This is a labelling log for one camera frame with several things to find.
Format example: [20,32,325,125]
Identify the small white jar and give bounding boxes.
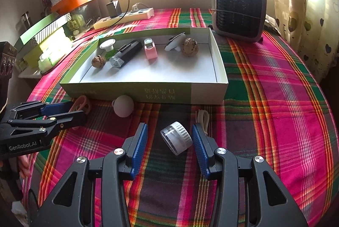
[160,121,192,156]

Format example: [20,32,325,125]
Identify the person left hand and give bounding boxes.
[18,155,31,179]

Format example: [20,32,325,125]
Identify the white plug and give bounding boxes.
[131,2,149,12]

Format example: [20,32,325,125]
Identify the green white cardboard box tray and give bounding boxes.
[60,28,229,105]

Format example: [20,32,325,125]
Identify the black charger with cable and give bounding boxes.
[106,0,131,26]

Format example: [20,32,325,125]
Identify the white ball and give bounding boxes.
[112,95,134,118]

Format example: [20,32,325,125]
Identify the white power strip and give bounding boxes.
[93,7,154,30]

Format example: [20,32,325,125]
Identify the black rectangular device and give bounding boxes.
[109,40,143,68]

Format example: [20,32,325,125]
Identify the white USB cable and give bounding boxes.
[195,109,210,136]

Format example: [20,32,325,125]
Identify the plaid bed blanket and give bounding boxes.
[22,32,338,226]

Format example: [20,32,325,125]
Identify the grey portable heater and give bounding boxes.
[211,0,267,43]

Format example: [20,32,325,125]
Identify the stacked green boxes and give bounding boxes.
[14,13,72,74]

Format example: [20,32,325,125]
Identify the pink oval clip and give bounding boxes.
[69,95,91,115]

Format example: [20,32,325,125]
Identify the green white spool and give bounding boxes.
[99,39,117,60]

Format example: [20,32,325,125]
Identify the black camera box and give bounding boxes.
[0,41,17,111]

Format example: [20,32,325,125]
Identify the large brown walnut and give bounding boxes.
[182,38,199,57]

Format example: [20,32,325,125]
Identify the heart pattern curtain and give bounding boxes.
[275,0,338,82]

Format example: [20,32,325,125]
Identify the black oval disc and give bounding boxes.
[164,32,186,52]

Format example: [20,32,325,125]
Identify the small brown walnut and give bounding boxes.
[91,55,106,68]

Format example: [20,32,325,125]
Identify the pink clip with white insert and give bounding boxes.
[144,38,157,60]

